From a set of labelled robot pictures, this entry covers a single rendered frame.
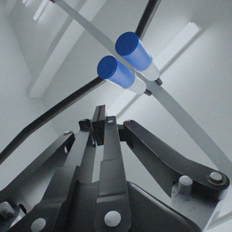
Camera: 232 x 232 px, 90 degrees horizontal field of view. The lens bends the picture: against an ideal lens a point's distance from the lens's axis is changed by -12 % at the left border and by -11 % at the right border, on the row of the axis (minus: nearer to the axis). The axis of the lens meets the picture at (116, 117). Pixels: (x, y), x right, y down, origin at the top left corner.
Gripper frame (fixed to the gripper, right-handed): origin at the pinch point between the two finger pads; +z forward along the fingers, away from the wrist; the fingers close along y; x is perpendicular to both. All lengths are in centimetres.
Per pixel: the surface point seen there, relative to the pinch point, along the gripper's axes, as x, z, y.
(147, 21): 15.6, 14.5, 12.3
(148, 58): 7.9, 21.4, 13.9
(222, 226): -115, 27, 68
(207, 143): -28, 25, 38
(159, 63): 6, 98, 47
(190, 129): -23, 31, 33
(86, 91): 2.4, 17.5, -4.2
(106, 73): 5.8, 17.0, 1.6
